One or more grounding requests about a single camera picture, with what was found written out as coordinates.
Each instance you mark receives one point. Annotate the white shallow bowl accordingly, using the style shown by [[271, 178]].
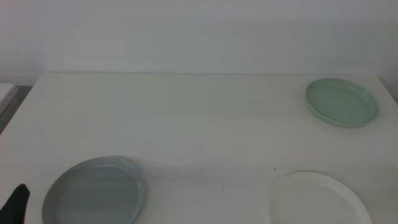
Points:
[[314, 202]]

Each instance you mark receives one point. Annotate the grey shallow bowl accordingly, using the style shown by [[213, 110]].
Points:
[[93, 196]]

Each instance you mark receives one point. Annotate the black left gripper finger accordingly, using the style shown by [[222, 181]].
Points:
[[15, 208]]

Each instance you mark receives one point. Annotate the pale green shallow bowl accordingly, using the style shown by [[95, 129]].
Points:
[[342, 102]]

